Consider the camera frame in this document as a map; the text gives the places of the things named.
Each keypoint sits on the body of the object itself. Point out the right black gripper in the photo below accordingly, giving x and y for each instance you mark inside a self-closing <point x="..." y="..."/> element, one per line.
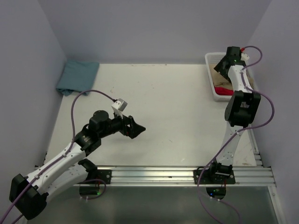
<point x="219" y="68"/>

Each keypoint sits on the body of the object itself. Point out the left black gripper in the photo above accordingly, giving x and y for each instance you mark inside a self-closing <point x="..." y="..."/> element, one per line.
<point x="134" y="128"/>

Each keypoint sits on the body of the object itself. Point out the beige t shirt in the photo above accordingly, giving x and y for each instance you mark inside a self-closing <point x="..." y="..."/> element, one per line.
<point x="219" y="81"/>

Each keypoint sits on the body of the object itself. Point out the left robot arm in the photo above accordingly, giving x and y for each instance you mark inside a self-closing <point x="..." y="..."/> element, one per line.
<point x="31" y="193"/>

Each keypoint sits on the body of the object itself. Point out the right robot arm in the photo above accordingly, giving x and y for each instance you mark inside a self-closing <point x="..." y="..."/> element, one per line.
<point x="239" y="114"/>

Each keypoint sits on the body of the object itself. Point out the white plastic basket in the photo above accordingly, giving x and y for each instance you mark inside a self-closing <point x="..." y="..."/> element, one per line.
<point x="214" y="58"/>

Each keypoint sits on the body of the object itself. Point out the red folded t shirt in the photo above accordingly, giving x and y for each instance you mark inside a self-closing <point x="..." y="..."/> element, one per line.
<point x="223" y="91"/>

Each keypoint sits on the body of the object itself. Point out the teal folded t shirt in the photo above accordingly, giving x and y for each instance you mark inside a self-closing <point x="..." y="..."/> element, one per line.
<point x="77" y="76"/>

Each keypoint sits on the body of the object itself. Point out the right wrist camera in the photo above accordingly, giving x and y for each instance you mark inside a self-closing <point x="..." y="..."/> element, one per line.
<point x="244" y="57"/>

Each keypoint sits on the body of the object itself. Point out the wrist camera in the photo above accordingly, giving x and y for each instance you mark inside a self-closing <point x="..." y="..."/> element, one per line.
<point x="244" y="57"/>
<point x="119" y="106"/>

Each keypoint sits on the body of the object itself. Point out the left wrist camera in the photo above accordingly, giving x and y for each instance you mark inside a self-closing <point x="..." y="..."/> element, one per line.
<point x="119" y="106"/>

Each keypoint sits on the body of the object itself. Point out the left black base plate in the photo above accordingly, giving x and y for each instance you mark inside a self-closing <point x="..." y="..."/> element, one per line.
<point x="102" y="174"/>

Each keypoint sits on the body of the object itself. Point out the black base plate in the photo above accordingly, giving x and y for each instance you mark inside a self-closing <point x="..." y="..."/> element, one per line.
<point x="102" y="174"/>
<point x="201" y="177"/>

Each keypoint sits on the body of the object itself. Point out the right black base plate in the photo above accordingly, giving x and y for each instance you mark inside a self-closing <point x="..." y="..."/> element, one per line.
<point x="201" y="177"/>

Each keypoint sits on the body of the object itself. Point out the aluminium rail frame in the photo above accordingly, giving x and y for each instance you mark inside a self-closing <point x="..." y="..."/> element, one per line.
<point x="139" y="195"/>

